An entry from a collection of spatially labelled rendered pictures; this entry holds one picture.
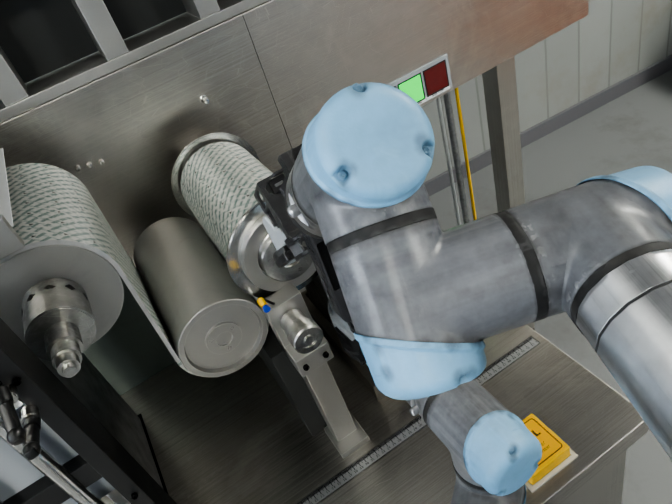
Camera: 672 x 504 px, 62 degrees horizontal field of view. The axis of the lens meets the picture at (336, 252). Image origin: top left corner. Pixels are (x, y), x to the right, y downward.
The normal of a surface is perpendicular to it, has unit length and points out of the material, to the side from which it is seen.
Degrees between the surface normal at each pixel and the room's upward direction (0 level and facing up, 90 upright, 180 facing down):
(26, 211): 17
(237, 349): 90
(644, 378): 65
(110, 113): 90
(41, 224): 25
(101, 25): 90
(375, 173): 49
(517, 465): 91
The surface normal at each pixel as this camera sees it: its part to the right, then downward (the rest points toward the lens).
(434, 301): -0.01, 0.02
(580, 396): -0.27, -0.74
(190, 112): 0.48, 0.45
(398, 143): 0.20, -0.13
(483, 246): -0.19, -0.52
